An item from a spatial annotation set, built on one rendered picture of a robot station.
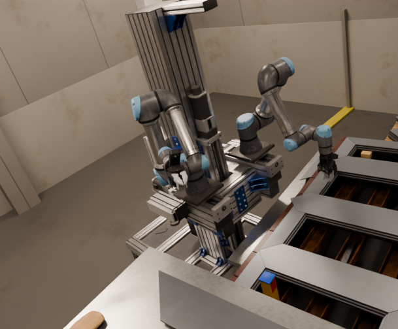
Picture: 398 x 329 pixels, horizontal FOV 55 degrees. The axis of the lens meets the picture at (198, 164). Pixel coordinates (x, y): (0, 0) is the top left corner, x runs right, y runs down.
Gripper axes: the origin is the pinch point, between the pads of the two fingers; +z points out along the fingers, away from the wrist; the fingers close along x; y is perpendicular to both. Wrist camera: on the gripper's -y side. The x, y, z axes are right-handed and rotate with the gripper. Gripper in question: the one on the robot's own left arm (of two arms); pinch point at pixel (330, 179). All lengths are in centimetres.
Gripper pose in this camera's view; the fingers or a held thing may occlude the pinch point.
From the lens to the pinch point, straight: 237.8
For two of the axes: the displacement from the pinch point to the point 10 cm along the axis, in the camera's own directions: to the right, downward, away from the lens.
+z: 2.4, 8.4, 4.8
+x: 7.6, 1.5, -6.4
